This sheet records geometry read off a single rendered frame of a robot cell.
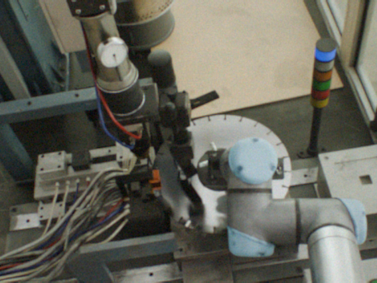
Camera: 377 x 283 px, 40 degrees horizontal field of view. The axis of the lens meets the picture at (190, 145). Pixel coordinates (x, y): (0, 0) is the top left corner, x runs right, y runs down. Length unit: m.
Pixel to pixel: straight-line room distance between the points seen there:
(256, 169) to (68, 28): 0.40
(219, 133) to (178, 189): 0.18
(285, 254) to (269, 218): 0.48
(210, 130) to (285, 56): 0.53
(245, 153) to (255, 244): 0.15
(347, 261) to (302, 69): 1.01
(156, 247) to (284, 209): 0.37
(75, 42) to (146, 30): 0.82
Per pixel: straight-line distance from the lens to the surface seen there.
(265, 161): 0.84
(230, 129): 1.30
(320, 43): 1.20
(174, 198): 1.21
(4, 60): 1.59
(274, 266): 1.33
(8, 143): 1.45
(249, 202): 0.85
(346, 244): 0.81
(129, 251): 1.14
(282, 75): 1.68
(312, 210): 0.86
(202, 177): 1.22
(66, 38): 0.95
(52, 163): 1.42
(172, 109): 0.93
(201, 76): 1.70
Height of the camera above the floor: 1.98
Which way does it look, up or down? 54 degrees down
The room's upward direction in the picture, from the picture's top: 11 degrees counter-clockwise
